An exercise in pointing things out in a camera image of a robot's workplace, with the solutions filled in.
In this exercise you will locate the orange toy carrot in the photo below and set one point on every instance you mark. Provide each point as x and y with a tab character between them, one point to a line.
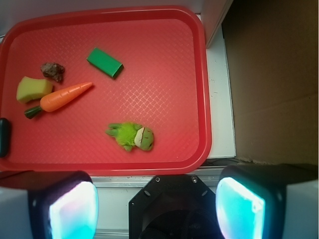
58	99

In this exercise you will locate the white panel board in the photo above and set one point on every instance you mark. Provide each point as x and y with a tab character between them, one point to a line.
212	15

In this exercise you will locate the black octagonal mount plate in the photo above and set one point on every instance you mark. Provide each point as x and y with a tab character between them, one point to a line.
174	207

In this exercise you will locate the black object at tray edge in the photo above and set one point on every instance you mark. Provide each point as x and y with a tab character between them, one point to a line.
5	134

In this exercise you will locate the green rectangular block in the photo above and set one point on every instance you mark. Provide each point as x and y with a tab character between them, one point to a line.
105	63

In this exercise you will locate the red plastic tray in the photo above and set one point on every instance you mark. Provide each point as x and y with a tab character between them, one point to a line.
163	86

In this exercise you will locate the brown cardboard sheet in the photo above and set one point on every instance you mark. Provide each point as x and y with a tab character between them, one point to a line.
272	50

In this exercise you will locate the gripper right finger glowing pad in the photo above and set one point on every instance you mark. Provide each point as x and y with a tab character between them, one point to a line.
281	201

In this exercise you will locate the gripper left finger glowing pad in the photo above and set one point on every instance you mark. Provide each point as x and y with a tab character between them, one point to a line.
47	205

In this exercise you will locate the brown rock lump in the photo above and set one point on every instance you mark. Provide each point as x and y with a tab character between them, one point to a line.
53	71

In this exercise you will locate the green plush frog toy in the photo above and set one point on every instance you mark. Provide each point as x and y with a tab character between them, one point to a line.
129	135

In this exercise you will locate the yellow sponge piece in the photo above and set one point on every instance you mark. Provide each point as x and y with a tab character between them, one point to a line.
30	89

